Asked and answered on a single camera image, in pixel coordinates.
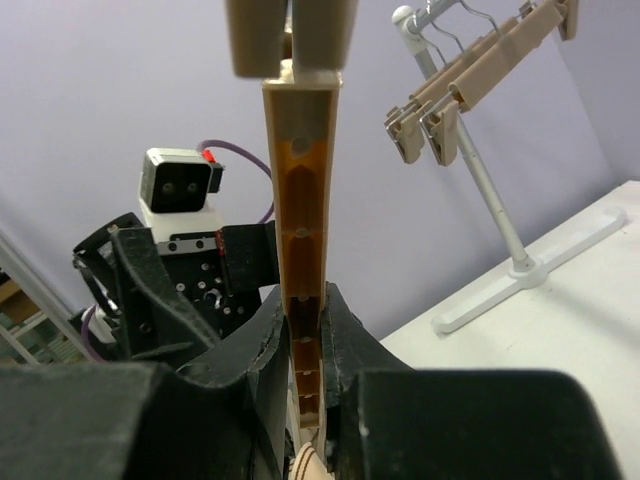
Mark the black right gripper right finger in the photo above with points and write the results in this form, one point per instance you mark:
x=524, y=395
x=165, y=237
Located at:
x=387, y=420

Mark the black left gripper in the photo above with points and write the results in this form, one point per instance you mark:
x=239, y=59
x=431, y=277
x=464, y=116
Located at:
x=174, y=307

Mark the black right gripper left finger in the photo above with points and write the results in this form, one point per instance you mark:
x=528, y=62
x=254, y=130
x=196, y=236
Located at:
x=222, y=416

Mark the beige hanger with cream underwear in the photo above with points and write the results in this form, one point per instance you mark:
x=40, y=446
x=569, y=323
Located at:
x=298, y=49

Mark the beige clip hanger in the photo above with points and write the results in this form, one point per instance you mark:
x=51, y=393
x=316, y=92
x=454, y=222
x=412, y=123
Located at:
x=480, y=75

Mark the cream underwear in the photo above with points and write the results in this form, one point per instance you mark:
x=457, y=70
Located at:
x=307, y=465

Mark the white metal clothes rack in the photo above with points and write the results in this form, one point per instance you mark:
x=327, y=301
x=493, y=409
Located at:
x=432, y=118

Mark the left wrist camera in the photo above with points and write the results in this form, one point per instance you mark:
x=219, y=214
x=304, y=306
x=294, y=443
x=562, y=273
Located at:
x=174, y=189

